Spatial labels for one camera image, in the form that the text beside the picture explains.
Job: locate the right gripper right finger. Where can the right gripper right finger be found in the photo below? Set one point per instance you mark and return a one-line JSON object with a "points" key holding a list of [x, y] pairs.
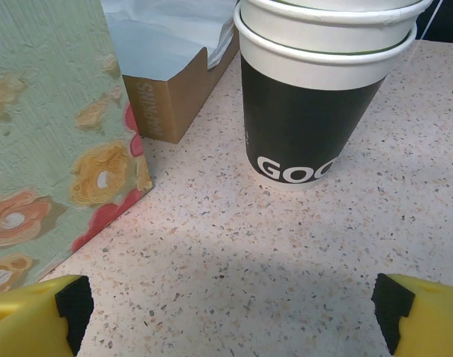
{"points": [[434, 320]]}

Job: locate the floral paper gift bag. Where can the floral paper gift bag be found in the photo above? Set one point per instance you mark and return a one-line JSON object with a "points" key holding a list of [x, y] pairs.
{"points": [[44, 130]]}

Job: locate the white paper cup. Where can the white paper cup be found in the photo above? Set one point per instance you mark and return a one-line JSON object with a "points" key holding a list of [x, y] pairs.
{"points": [[270, 3], [315, 37]]}

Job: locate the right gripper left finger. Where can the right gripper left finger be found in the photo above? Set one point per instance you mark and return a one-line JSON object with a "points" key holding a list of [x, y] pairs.
{"points": [[21, 320]]}

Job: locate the black printed paper cup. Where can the black printed paper cup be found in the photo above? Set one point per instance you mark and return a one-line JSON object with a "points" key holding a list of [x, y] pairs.
{"points": [[300, 119]]}

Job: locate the cardboard napkin box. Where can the cardboard napkin box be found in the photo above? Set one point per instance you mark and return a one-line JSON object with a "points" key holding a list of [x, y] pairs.
{"points": [[174, 104]]}

